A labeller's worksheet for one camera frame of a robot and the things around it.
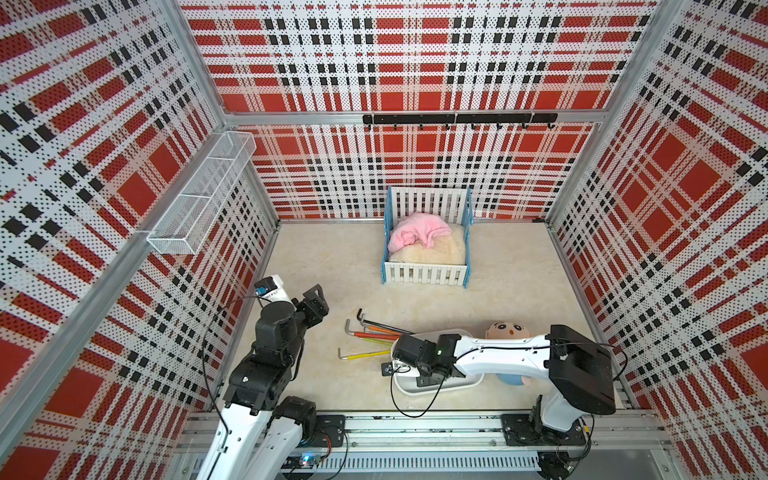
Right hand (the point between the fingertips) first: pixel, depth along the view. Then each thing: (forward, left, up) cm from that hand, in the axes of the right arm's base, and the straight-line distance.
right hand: (427, 355), depth 84 cm
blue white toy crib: (+51, -12, +11) cm, 54 cm away
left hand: (+8, +28, +21) cm, 36 cm away
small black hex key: (+11, +15, -3) cm, 19 cm away
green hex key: (+5, +14, -3) cm, 15 cm away
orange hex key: (+9, +13, -4) cm, 16 cm away
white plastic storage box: (-7, +6, +1) cm, 9 cm away
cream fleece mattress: (+35, -10, +5) cm, 36 cm away
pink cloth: (+37, +2, +14) cm, 40 cm away
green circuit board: (-24, +31, -1) cm, 39 cm away
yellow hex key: (+1, +19, -3) cm, 19 cm away
